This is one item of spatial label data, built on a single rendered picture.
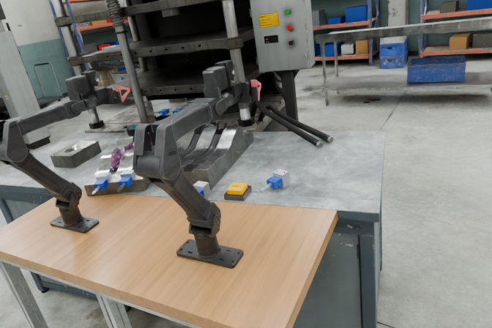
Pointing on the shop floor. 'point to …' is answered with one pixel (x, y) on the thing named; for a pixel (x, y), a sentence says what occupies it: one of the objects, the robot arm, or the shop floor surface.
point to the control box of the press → (284, 39)
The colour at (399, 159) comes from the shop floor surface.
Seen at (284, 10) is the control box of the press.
